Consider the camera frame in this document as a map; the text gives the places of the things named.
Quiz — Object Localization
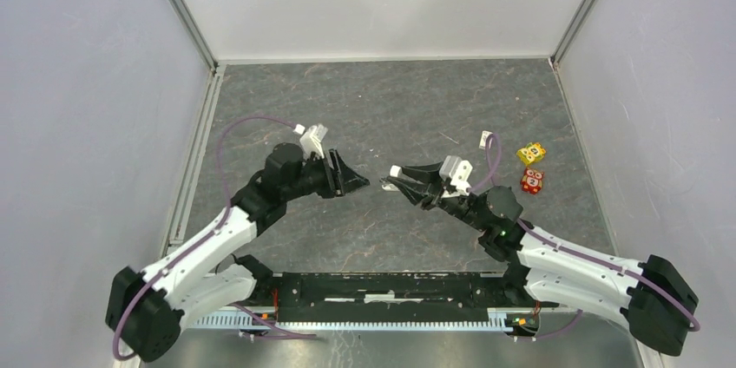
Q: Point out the white staple box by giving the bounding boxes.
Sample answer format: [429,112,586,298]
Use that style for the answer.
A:
[479,130,494,150]

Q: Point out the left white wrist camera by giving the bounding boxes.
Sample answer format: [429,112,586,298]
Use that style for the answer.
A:
[293,123,328,159]

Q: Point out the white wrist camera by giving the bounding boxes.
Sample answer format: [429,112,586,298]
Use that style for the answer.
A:
[293,123,328,159]
[438,155,473,198]

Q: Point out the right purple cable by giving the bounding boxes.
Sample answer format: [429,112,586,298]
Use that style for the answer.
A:
[468,133,701,333]

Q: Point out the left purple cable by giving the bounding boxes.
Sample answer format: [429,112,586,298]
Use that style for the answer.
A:
[111,116,297,362]

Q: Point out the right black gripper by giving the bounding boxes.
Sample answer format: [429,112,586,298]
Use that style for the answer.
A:
[386,161,489,233]

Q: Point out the yellow toy block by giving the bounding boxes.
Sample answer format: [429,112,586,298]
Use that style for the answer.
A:
[516,142,546,166]

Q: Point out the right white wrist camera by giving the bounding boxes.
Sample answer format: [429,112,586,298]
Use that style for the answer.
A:
[438,155,473,198]

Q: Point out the purple cable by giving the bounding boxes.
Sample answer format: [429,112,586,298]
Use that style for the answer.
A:
[111,116,297,362]
[468,133,701,333]

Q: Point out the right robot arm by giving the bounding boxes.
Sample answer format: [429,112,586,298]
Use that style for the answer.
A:
[382,156,701,357]

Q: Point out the aluminium frame post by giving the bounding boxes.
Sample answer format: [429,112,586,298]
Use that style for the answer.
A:
[549,0,597,70]
[168,0,219,71]

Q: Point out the right aluminium frame post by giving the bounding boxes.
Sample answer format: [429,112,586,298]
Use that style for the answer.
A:
[549,0,597,70]

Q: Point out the white stapler top half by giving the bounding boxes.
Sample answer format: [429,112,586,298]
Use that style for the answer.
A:
[380,165,402,192]

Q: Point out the red toy block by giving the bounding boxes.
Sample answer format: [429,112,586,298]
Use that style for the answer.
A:
[520,168,545,194]

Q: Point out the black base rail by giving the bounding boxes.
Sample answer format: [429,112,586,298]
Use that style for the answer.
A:
[217,270,560,325]

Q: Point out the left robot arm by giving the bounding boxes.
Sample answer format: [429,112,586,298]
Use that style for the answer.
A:
[105,143,370,362]

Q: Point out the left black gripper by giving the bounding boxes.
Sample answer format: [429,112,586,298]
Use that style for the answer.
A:
[282,148,370,201]

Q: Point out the left aluminium frame post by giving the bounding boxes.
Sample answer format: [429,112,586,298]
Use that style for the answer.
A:
[168,0,219,71]

